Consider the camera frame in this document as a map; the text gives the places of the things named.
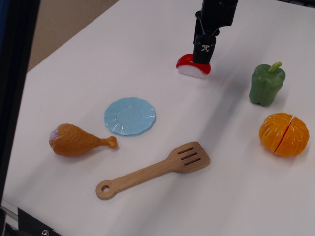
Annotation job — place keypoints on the dark blue curtain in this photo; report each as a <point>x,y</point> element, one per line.
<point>17,25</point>

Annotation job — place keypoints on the beige cardboard panel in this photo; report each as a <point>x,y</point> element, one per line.
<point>58,21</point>

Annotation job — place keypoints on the light blue toy plate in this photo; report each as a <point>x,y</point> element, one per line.
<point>129,116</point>

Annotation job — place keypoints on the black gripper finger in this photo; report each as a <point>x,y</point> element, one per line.
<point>204,45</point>

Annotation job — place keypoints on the wooden slotted spatula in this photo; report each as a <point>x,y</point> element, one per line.
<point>186,158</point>

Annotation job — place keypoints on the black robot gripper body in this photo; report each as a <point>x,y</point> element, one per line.
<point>213,15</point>

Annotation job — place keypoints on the brown toy chicken drumstick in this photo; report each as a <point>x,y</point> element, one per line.
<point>69,140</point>

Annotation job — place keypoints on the green toy bell pepper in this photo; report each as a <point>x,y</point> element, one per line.
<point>266,82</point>

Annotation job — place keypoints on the orange toy mandarin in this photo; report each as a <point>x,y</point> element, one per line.
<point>284,135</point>

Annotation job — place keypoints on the black corner bracket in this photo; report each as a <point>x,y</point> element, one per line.
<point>32,226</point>

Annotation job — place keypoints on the red and white toy sushi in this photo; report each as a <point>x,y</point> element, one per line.
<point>186,66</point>

